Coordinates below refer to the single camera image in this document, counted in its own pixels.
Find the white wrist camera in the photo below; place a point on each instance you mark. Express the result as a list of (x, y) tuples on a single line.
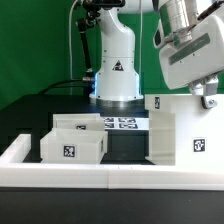
[(159, 38)]

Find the marker sheet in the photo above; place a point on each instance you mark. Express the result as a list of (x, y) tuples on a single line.
[(126, 123)]

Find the white drawer cabinet frame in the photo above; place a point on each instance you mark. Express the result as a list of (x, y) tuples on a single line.
[(182, 132)]

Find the white front drawer box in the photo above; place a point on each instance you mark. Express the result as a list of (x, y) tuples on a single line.
[(70, 146)]

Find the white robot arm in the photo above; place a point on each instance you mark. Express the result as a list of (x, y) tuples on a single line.
[(189, 37)]

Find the white L-shaped fence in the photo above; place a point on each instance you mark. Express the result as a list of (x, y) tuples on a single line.
[(15, 172)]

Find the white drawer box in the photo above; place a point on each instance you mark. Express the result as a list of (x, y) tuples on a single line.
[(70, 146), (84, 121)]

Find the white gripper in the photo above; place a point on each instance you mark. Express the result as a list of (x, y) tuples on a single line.
[(202, 57)]

